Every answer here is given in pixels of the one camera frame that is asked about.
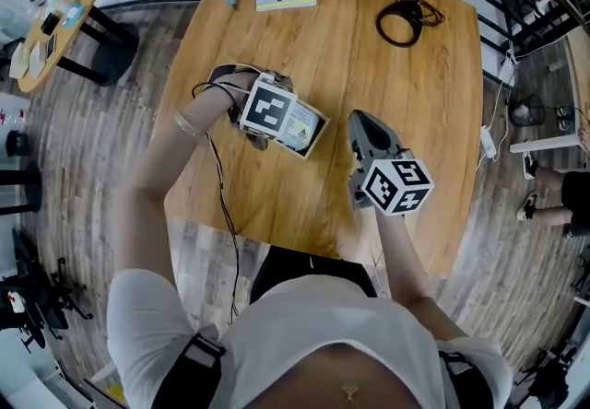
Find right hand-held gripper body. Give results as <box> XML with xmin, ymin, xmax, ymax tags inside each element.
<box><xmin>348</xmin><ymin>147</ymin><xmax>436</xmax><ymax>217</ymax></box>

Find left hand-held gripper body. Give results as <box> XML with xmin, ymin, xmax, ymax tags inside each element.
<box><xmin>207</xmin><ymin>64</ymin><xmax>300</xmax><ymax>154</ymax></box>

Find cardboard box with label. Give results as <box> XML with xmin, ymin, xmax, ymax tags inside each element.
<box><xmin>266</xmin><ymin>95</ymin><xmax>332</xmax><ymax>161</ymax></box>

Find person's right forearm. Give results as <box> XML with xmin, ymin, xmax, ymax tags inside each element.
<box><xmin>372</xmin><ymin>206</ymin><xmax>446</xmax><ymax>311</ymax></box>

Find black rectangular block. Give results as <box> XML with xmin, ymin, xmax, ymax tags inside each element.
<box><xmin>40</xmin><ymin>10</ymin><xmax>62</xmax><ymax>36</ymax></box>

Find wooden table white legs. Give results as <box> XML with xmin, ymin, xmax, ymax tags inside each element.
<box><xmin>154</xmin><ymin>0</ymin><xmax>485</xmax><ymax>279</ymax></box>

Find white power strip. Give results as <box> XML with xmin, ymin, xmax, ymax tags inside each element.
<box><xmin>478</xmin><ymin>123</ymin><xmax>498</xmax><ymax>159</ymax></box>

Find person's black trousers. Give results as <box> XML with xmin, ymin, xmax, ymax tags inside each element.
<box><xmin>248</xmin><ymin>244</ymin><xmax>379</xmax><ymax>307</ymax></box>

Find white plug adapter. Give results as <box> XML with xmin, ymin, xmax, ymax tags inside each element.
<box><xmin>497</xmin><ymin>54</ymin><xmax>516</xmax><ymax>88</ymax></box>

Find person's white shirt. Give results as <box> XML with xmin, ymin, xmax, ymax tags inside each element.
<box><xmin>105</xmin><ymin>268</ymin><xmax>513</xmax><ymax>409</ymax></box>

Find black white sneakers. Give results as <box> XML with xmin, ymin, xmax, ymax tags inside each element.
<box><xmin>555</xmin><ymin>103</ymin><xmax>577</xmax><ymax>132</ymax></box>

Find person's bare belly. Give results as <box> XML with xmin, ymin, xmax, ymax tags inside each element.
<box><xmin>248</xmin><ymin>337</ymin><xmax>443</xmax><ymax>409</ymax></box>

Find round wooden table black legs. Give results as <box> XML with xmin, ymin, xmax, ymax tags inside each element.
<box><xmin>16</xmin><ymin>0</ymin><xmax>139</xmax><ymax>95</ymax></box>

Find wooden desk white legs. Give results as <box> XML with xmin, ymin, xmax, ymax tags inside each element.
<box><xmin>509</xmin><ymin>24</ymin><xmax>590</xmax><ymax>155</ymax></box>

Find light blue cloth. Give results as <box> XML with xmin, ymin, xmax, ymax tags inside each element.
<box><xmin>62</xmin><ymin>1</ymin><xmax>87</xmax><ymax>29</ymax></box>

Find white red small object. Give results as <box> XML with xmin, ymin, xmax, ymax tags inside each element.
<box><xmin>6</xmin><ymin>290</ymin><xmax>27</xmax><ymax>314</ymax></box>

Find clear bangle bracelet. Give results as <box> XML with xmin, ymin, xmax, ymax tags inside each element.
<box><xmin>172</xmin><ymin>111</ymin><xmax>205</xmax><ymax>145</ymax></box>

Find black red gripper cable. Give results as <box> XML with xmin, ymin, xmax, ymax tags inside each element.
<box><xmin>191</xmin><ymin>80</ymin><xmax>242</xmax><ymax>323</ymax></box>

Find black wire waste bin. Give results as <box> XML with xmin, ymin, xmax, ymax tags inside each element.
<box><xmin>506</xmin><ymin>93</ymin><xmax>548</xmax><ymax>128</ymax></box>

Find black shoulder strap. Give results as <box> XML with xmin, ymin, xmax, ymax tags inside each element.
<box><xmin>437</xmin><ymin>349</ymin><xmax>494</xmax><ymax>409</ymax></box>
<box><xmin>163</xmin><ymin>331</ymin><xmax>227</xmax><ymax>409</ymax></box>

